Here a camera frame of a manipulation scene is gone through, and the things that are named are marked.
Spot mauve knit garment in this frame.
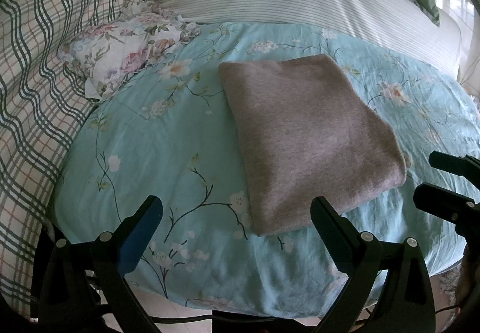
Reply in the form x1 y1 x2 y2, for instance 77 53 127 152
218 55 407 236

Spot green plaid blanket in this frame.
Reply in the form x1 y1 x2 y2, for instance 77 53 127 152
1 0 142 318

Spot white floral pillow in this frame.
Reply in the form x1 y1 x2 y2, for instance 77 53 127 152
58 1 201 102

